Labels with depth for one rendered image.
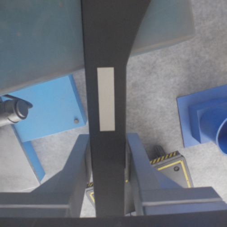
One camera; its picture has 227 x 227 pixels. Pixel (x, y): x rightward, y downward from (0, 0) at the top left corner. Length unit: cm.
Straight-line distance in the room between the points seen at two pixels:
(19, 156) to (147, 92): 107
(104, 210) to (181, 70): 120
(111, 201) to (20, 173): 132
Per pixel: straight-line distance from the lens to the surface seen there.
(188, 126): 141
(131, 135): 15
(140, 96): 123
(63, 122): 118
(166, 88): 127
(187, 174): 120
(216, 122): 115
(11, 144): 137
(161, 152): 126
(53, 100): 116
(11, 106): 81
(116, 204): 18
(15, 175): 150
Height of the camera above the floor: 119
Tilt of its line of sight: 74 degrees down
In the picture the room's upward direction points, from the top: 176 degrees clockwise
